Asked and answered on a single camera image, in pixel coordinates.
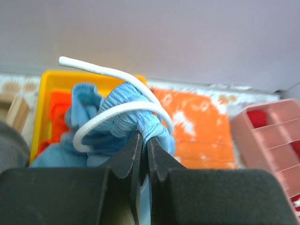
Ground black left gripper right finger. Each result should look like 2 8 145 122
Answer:
147 138 298 225

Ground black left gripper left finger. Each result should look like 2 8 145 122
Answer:
0 132 142 225

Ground orange bleached denim shorts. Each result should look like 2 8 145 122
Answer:
152 88 237 169

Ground light blue shorts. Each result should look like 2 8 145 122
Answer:
29 56 176 225

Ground grey sweat shorts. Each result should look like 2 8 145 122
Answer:
0 121 30 173

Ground bright orange shorts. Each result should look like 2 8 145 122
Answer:
35 90 71 158

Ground wooden clothes rack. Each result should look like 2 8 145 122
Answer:
0 94 30 134

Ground pink compartment organizer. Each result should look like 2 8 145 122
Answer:
230 98 300 210

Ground floral table mat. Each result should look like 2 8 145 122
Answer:
0 73 278 168

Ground red cloth in organizer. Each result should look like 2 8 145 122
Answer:
290 140 300 159
247 110 268 128

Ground yellow plastic tray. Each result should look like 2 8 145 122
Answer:
29 69 148 165

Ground red white item in organizer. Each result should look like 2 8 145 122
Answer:
290 194 300 221

